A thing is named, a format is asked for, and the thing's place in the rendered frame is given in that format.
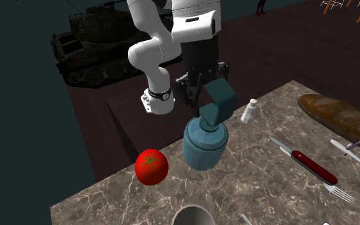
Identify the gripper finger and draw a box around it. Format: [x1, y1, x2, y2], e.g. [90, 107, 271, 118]
[216, 61, 230, 82]
[175, 73, 205, 109]

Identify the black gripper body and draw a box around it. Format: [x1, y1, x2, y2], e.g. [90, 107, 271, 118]
[181, 35, 222, 82]

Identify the white salt shaker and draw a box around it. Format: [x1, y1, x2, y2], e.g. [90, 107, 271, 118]
[240, 98, 258, 125]

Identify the teal spray bottle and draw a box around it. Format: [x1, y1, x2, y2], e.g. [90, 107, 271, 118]
[182, 77, 239, 171]

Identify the dark red figure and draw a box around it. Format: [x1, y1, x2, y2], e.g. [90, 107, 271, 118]
[255, 0, 267, 16]

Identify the red tomato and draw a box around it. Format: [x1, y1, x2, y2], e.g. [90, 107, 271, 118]
[134, 148, 169, 187]

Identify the dark green tank model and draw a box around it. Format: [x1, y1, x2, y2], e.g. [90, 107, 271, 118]
[50, 0, 184, 89]

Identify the brown bread loaf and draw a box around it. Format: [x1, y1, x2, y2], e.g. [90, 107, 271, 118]
[297, 93, 360, 154]

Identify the red pocket knife with fork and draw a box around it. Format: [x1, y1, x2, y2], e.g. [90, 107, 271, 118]
[268, 135, 357, 205]

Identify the thin white utensil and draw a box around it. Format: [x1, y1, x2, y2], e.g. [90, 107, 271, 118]
[240, 213, 254, 225]

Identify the white pen with purple clip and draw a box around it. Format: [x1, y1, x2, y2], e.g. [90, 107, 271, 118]
[329, 138, 360, 180]

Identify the orange-legged white wire chair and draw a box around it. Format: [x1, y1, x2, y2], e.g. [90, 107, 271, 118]
[320, 0, 360, 23]

